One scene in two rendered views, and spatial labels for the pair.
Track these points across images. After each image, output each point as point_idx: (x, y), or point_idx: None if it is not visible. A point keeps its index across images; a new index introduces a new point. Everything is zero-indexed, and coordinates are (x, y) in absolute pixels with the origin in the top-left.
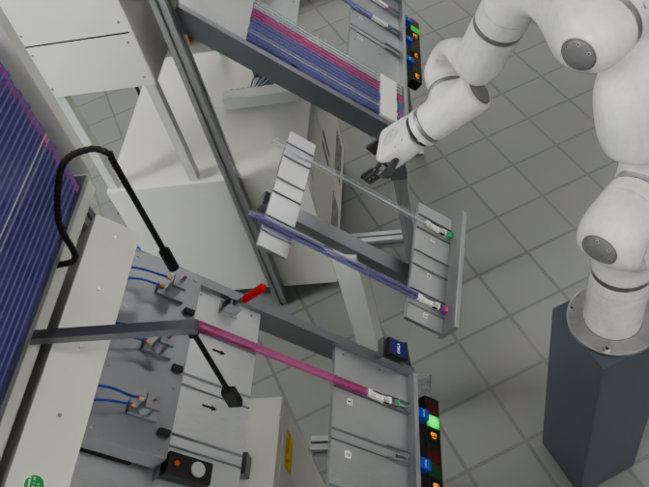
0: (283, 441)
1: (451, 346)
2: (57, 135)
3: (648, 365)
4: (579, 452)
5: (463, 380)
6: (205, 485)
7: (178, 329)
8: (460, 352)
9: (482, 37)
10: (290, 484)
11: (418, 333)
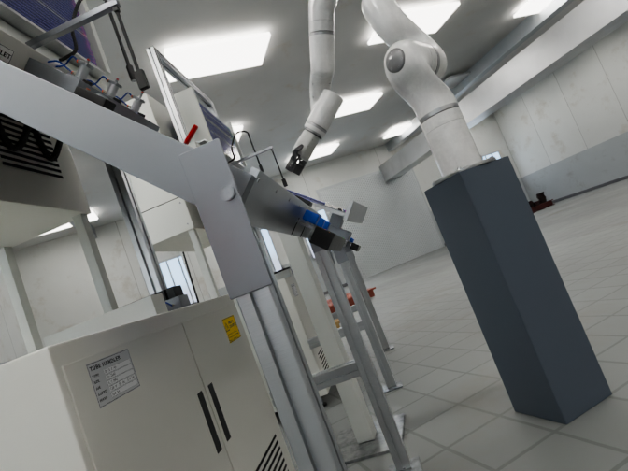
0: (224, 308)
1: (421, 398)
2: (93, 49)
3: (508, 192)
4: (521, 336)
5: (434, 407)
6: (103, 99)
7: (107, 2)
8: (429, 398)
9: (312, 34)
10: (228, 347)
11: (393, 402)
